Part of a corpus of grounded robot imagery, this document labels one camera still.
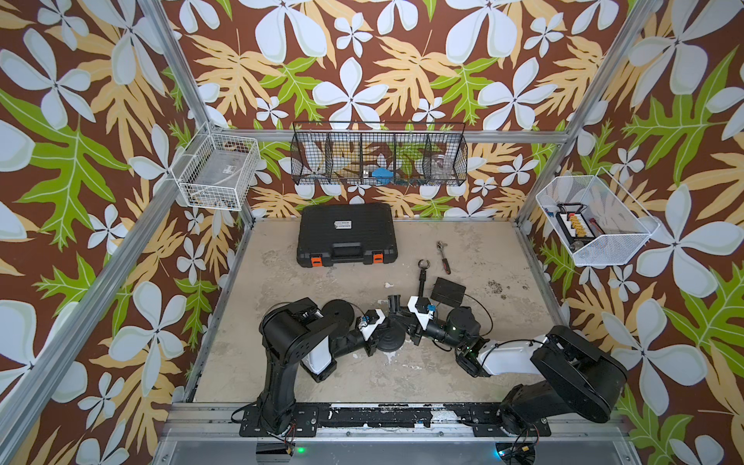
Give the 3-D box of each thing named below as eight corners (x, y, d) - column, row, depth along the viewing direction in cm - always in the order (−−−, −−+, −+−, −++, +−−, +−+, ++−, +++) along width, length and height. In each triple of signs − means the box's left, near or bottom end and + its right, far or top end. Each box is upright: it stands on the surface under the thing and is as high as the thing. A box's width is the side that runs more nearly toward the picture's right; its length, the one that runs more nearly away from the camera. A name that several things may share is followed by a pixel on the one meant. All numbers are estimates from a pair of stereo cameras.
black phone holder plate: (429, 299, 99) (432, 293, 96) (433, 282, 104) (436, 275, 100) (459, 308, 97) (463, 302, 93) (462, 290, 101) (465, 284, 98)
